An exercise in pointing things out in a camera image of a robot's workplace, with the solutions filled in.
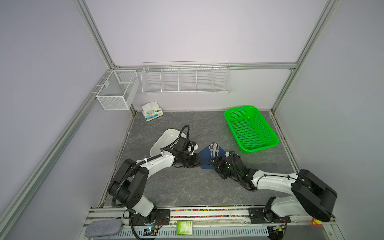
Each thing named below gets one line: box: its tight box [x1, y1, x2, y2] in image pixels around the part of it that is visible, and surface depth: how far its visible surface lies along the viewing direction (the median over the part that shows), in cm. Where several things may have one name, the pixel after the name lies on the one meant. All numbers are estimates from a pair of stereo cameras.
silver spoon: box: [209, 143, 214, 159], surface depth 101 cm
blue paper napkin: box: [198, 142, 226, 170], surface depth 99 cm
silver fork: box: [215, 142, 220, 157], surface depth 101 cm
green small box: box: [176, 220, 193, 235], surface depth 71 cm
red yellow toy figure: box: [309, 217, 324, 229], surface depth 69 cm
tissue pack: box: [141, 101, 164, 122], surface depth 115 cm
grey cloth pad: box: [84, 219, 124, 238], surface depth 70 cm
